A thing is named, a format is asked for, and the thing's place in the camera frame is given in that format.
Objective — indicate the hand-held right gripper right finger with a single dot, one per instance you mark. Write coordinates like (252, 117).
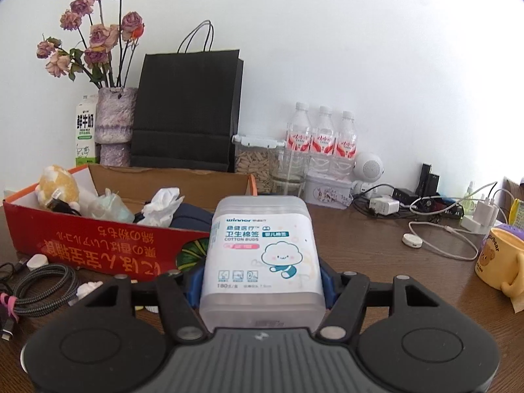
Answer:
(327, 290)

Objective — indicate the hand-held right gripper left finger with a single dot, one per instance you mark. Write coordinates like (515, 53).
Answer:
(193, 288)

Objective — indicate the dark blue pouch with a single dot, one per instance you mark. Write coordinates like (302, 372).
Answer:
(192, 219)

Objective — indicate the clear cotton bud box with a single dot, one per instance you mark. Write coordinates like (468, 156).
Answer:
(262, 254)

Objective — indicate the red cardboard box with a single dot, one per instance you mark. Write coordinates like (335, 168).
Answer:
(102, 245)

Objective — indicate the green mask packet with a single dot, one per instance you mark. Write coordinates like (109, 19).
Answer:
(110, 208)

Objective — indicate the yellow white plush toy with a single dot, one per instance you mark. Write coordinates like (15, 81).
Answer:
(57, 184)

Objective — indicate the white printed tin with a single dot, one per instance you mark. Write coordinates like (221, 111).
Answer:
(329, 190)

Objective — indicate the empty clear glass jar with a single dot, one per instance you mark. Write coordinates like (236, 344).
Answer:
(290, 176)

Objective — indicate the black charger block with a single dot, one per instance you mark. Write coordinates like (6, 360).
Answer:
(405, 195)

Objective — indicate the white round speaker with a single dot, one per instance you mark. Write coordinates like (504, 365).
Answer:
(368, 168)

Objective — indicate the clear jar of seeds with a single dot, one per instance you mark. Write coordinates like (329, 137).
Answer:
(251, 168)

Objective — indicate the black power strip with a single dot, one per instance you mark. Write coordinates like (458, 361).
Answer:
(446, 208)

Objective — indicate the clear bottle red label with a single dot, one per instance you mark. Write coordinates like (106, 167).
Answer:
(298, 135)
(344, 143)
(322, 139)

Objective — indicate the black upright adapter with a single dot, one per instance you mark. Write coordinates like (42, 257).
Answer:
(430, 180)

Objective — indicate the yellow bear mug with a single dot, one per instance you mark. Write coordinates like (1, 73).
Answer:
(497, 262)

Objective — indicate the small clear spray bottle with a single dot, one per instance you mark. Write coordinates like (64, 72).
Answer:
(471, 192)

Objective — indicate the black paper bag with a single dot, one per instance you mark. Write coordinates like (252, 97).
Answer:
(188, 110)

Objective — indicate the purple textured vase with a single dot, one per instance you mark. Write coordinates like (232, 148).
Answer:
(116, 123)

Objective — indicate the white green milk carton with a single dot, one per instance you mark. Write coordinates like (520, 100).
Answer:
(86, 131)

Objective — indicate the printed yellow teal packet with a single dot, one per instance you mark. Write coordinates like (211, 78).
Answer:
(518, 213)

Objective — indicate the brown board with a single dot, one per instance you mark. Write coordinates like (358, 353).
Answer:
(513, 186)

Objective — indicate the dried pink rose bouquet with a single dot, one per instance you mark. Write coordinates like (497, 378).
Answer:
(98, 35)

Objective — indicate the white wall charger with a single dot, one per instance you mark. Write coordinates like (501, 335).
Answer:
(481, 213)

